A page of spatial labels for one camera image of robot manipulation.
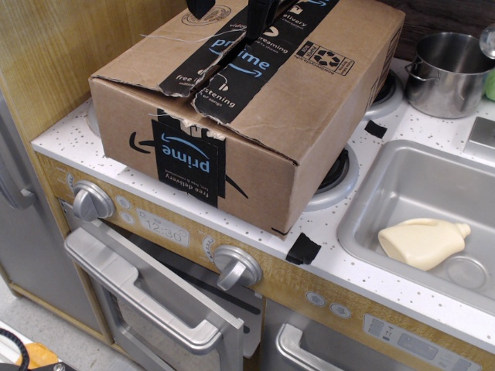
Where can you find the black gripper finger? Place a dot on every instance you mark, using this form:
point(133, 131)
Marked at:
point(199, 8)
point(260, 15)

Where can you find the brown cardboard prime box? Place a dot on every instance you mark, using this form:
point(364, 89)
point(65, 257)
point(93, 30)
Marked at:
point(249, 129)

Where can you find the rear grey stove burner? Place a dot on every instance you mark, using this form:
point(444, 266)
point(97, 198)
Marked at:
point(388, 99)

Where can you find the black tape piece rear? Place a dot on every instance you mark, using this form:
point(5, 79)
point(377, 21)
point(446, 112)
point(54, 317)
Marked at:
point(375, 129)

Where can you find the black tape piece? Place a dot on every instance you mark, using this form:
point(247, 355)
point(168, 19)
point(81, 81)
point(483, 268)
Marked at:
point(303, 251)
point(375, 129)

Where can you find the front grey stove burner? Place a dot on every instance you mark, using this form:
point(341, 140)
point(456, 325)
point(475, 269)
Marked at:
point(338, 182)

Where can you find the stainless steel pot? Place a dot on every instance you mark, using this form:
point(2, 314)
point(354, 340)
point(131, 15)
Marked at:
point(447, 77)

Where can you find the silver toy sink basin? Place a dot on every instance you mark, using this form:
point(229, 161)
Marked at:
point(409, 181)

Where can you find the left silver stove knob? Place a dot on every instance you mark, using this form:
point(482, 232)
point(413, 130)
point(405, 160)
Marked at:
point(91, 202)

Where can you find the silver stove knob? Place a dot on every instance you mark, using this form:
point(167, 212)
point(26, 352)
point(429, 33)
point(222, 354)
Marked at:
point(236, 266)
point(91, 202)

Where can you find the clear round faucet knob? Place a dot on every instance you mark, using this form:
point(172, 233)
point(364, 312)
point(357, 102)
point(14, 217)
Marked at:
point(487, 41)

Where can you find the green object at edge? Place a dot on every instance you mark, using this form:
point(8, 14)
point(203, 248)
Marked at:
point(490, 86)

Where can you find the black tape piece front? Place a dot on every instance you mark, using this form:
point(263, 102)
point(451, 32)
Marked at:
point(303, 251)

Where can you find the right silver stove knob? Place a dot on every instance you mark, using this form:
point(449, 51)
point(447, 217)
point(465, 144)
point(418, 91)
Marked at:
point(236, 266)

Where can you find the cream plastic detergent bottle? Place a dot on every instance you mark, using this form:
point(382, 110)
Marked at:
point(423, 243)

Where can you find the silver toy fridge door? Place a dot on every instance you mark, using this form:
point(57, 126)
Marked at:
point(34, 262)

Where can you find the silver oven door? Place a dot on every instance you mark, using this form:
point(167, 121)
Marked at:
point(161, 321)

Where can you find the silver dishwasher door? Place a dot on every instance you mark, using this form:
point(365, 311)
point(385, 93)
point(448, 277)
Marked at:
point(294, 342)

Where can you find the orange object on floor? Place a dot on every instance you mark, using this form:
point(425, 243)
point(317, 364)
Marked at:
point(35, 355)

